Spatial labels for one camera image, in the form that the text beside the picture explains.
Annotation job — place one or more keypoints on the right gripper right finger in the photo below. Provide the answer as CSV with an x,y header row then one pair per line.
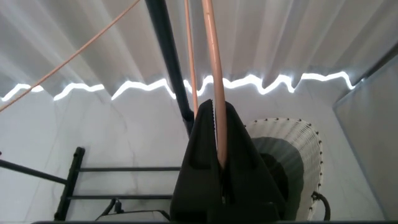
x,y
248,186

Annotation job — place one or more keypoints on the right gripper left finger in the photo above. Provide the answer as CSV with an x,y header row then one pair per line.
x,y
199,186

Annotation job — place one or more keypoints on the pink clothes hanger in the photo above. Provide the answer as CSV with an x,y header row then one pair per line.
x,y
70,56
214,62

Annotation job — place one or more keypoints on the white laundry basket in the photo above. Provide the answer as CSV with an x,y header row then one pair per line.
x,y
289,133

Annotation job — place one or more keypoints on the black clothes rack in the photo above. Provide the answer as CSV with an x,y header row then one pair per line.
x,y
168,46

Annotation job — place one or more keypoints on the white curtain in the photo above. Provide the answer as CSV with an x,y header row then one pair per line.
x,y
280,37

